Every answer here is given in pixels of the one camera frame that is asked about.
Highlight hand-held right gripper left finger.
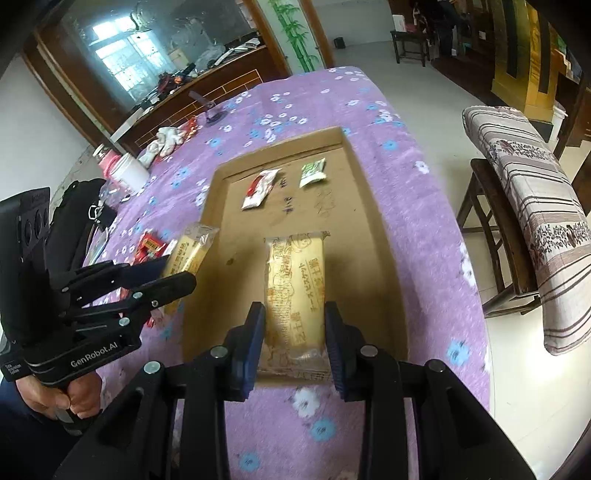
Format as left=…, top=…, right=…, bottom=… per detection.
left=53, top=301, right=268, bottom=480

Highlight narrow yellow biscuit packet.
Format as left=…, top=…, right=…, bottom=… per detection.
left=159, top=222, right=219, bottom=315

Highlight dark wooden side table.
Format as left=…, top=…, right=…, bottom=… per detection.
left=390, top=29, right=433, bottom=66

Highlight green white snack packet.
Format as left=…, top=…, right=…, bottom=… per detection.
left=299, top=158, right=328, bottom=189

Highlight red snack packet yellow label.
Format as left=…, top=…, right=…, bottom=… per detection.
left=131, top=232, right=167, bottom=266

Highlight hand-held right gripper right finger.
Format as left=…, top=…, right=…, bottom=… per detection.
left=322, top=301, right=539, bottom=480

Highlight dark wooden chair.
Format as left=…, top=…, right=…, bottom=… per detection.
left=455, top=158, right=542, bottom=319

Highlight wooden sideboard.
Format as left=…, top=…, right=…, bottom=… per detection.
left=23, top=28, right=293, bottom=154

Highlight bamboo wall painting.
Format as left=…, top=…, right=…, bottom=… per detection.
left=268, top=0, right=322, bottom=73

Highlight wall mirror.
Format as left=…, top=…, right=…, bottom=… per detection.
left=60, top=0, right=260, bottom=106

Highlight black case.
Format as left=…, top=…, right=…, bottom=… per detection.
left=46, top=178, right=117, bottom=274

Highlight white gloves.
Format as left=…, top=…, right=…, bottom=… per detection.
left=139, top=127, right=188, bottom=168

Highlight cardboard tray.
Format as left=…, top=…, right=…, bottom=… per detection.
left=181, top=126, right=410, bottom=366

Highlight golden wooden cabinet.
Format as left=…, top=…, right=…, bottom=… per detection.
left=490, top=0, right=583, bottom=112

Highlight pink knitted jar holder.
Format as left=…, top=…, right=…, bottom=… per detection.
left=92, top=144, right=122, bottom=180

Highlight wide yellow biscuit packet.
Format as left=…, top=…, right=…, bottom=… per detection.
left=256, top=231, right=334, bottom=385

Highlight white plastic jar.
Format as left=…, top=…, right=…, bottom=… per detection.
left=108, top=152, right=151, bottom=195

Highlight person's left hand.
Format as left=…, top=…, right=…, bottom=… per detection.
left=15, top=373, right=103, bottom=422

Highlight person's left forearm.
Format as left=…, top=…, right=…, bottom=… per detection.
left=0, top=381, right=70, bottom=480

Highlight purple floral tablecloth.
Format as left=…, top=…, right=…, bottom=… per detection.
left=88, top=66, right=491, bottom=480

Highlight striped floral cushion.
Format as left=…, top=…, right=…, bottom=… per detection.
left=462, top=105, right=591, bottom=356

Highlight red white snack packet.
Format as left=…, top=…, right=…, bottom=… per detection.
left=241, top=168, right=281, bottom=212

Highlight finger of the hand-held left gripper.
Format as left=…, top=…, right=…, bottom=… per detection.
left=60, top=259, right=170, bottom=289
left=60, top=271, right=197, bottom=326

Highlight black phone stand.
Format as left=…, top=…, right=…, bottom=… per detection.
left=188, top=91, right=227, bottom=127

